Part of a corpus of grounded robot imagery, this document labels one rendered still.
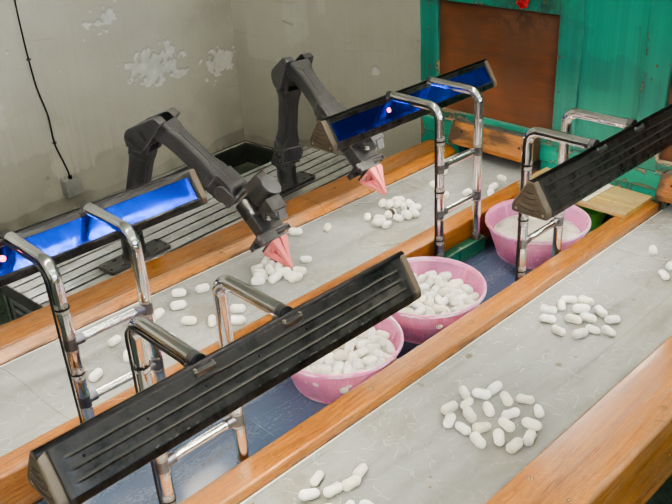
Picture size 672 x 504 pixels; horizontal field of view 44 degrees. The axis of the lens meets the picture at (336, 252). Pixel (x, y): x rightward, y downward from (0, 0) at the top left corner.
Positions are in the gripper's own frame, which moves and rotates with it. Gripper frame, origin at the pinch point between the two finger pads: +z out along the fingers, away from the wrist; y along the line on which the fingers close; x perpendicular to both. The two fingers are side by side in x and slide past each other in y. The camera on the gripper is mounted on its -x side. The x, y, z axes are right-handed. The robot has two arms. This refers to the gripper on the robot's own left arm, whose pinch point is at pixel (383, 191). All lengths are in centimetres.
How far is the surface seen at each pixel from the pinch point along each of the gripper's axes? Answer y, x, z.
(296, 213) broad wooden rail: -17.5, 14.3, -9.2
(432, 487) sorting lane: -70, -43, 62
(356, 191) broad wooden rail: 4.5, 14.0, -7.7
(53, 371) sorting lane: -97, 7, 3
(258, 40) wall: 118, 137, -144
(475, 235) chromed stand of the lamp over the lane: 8.5, -9.2, 24.2
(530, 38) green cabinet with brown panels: 51, -31, -13
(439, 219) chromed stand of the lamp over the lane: -6.4, -17.2, 17.6
